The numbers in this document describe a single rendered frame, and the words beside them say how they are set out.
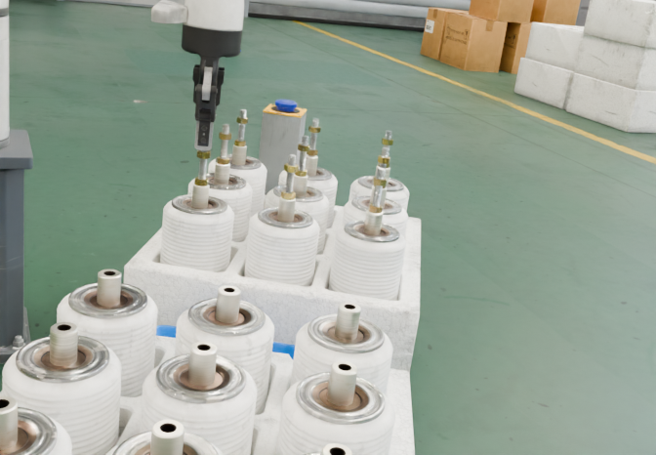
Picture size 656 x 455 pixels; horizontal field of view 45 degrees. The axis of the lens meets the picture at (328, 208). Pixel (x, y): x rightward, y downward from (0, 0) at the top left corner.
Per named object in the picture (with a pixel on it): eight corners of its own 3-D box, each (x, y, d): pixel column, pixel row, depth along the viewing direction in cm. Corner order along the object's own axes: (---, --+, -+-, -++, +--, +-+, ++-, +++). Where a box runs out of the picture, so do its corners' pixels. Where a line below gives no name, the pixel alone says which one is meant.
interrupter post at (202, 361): (184, 387, 67) (185, 351, 65) (189, 372, 69) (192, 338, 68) (212, 391, 66) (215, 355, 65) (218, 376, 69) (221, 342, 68)
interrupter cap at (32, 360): (-1, 379, 64) (-1, 371, 64) (37, 335, 72) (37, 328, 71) (92, 392, 64) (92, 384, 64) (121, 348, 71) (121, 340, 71)
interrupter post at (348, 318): (332, 341, 77) (337, 310, 76) (334, 329, 80) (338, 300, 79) (356, 345, 77) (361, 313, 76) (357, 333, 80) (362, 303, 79)
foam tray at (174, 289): (117, 385, 110) (123, 265, 105) (194, 277, 147) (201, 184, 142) (398, 434, 108) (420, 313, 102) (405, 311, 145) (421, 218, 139)
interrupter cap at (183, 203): (167, 213, 105) (168, 208, 105) (175, 196, 113) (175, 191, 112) (225, 219, 106) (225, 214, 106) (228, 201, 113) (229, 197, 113)
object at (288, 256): (236, 351, 109) (248, 227, 103) (239, 319, 118) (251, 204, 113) (307, 357, 110) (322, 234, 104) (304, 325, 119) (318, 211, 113)
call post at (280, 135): (246, 272, 152) (262, 112, 143) (253, 259, 159) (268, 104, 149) (282, 278, 152) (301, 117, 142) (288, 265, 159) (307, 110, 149)
